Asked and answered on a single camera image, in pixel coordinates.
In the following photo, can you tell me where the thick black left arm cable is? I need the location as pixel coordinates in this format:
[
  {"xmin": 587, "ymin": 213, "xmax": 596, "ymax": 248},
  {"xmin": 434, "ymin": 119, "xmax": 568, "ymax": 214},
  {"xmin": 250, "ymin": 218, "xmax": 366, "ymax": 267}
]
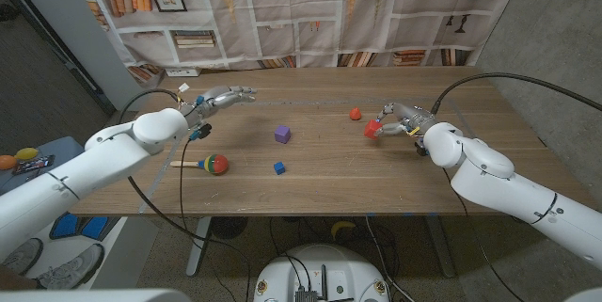
[{"xmin": 116, "ymin": 87, "xmax": 253, "ymax": 302}]

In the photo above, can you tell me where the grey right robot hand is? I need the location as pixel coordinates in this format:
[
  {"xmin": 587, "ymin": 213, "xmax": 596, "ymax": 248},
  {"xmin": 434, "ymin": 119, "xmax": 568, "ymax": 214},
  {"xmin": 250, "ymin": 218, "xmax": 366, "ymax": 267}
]
[{"xmin": 375, "ymin": 102, "xmax": 438, "ymax": 138}]

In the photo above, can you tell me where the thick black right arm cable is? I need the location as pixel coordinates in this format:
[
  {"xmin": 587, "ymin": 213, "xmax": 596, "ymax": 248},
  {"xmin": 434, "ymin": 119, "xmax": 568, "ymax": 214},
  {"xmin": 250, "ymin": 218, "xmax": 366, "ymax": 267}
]
[{"xmin": 430, "ymin": 72, "xmax": 602, "ymax": 115}]

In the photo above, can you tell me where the black round floor object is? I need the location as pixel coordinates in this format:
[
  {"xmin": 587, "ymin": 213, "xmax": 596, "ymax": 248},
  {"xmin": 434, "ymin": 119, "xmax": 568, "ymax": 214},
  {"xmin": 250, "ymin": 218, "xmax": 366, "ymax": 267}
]
[{"xmin": 209, "ymin": 216, "xmax": 249, "ymax": 241}]

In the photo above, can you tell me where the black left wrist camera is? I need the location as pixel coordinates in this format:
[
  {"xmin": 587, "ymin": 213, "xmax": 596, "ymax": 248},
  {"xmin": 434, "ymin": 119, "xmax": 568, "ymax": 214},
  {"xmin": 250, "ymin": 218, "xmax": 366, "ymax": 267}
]
[{"xmin": 189, "ymin": 122, "xmax": 213, "ymax": 141}]

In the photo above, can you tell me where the white robot torso shell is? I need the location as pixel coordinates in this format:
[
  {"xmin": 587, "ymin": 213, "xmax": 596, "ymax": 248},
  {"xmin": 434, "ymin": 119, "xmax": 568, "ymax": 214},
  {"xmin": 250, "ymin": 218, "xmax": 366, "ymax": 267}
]
[{"xmin": 0, "ymin": 287, "xmax": 602, "ymax": 302}]

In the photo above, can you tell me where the yellow banana toy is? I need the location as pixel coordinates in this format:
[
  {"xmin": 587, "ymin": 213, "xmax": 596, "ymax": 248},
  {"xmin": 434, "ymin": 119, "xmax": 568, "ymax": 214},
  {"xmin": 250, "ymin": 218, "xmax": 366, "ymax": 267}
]
[{"xmin": 330, "ymin": 220, "xmax": 357, "ymax": 241}]

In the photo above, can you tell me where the light grey pillar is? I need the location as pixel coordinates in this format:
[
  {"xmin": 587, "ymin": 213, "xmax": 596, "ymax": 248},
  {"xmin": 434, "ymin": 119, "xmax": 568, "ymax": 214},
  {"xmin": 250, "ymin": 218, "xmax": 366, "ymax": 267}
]
[{"xmin": 2, "ymin": 0, "xmax": 151, "ymax": 113}]

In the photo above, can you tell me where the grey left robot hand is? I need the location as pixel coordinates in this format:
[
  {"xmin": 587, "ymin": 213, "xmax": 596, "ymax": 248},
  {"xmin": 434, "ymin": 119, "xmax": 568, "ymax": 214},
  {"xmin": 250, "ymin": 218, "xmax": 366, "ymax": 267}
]
[{"xmin": 187, "ymin": 85, "xmax": 258, "ymax": 125}]

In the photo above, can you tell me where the white low platform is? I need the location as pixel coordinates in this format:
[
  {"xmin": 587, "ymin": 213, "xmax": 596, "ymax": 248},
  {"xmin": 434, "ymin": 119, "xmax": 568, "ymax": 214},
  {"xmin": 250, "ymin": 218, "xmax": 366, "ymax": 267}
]
[{"xmin": 0, "ymin": 207, "xmax": 159, "ymax": 289}]

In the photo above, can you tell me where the red magnetic cube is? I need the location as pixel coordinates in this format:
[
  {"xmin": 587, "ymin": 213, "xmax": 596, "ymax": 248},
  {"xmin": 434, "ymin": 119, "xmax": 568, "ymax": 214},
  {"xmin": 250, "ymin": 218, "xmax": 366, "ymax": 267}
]
[{"xmin": 363, "ymin": 119, "xmax": 384, "ymax": 141}]

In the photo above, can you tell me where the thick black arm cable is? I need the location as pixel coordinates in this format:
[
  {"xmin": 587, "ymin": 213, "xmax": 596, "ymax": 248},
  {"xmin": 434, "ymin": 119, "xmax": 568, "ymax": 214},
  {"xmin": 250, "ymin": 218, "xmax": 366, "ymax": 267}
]
[
  {"xmin": 116, "ymin": 87, "xmax": 253, "ymax": 302},
  {"xmin": 430, "ymin": 72, "xmax": 602, "ymax": 115}
]

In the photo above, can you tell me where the blue-grey ottoman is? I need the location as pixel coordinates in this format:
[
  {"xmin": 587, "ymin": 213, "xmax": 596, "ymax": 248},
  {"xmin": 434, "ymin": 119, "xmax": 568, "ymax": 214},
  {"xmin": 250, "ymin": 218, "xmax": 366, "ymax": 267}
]
[{"xmin": 0, "ymin": 135, "xmax": 95, "ymax": 195}]

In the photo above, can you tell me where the grey sneaker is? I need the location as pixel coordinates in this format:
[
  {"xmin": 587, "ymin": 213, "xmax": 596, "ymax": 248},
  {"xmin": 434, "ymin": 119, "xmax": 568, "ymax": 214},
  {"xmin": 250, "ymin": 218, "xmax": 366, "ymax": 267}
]
[
  {"xmin": 0, "ymin": 238, "xmax": 44, "ymax": 276},
  {"xmin": 35, "ymin": 243, "xmax": 105, "ymax": 291}
]

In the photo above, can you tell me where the grey table leg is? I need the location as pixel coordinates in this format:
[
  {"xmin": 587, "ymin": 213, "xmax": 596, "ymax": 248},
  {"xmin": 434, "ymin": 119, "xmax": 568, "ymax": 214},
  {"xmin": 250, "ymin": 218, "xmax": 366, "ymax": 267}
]
[
  {"xmin": 422, "ymin": 215, "xmax": 457, "ymax": 278},
  {"xmin": 185, "ymin": 216, "xmax": 212, "ymax": 278}
]

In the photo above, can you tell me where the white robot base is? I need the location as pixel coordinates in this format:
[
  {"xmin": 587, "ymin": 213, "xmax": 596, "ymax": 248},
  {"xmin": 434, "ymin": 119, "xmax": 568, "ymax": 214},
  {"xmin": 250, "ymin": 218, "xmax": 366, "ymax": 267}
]
[{"xmin": 253, "ymin": 244, "xmax": 391, "ymax": 302}]

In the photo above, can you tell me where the white power strip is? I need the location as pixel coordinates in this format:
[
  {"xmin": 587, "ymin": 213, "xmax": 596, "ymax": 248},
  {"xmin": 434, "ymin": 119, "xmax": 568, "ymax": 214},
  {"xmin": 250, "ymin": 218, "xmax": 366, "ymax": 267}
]
[{"xmin": 164, "ymin": 67, "xmax": 203, "ymax": 78}]

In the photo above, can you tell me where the printed bookshelf backdrop cloth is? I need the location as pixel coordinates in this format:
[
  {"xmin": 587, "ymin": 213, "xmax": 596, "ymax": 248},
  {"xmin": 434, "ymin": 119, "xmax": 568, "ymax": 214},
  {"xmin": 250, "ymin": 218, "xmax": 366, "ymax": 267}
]
[{"xmin": 68, "ymin": 0, "xmax": 528, "ymax": 91}]

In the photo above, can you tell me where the multicolour maraca wooden handle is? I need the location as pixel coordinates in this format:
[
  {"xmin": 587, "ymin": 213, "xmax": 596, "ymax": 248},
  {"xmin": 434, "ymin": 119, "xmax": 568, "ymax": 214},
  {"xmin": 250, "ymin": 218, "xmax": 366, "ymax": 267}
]
[{"xmin": 169, "ymin": 153, "xmax": 230, "ymax": 176}]

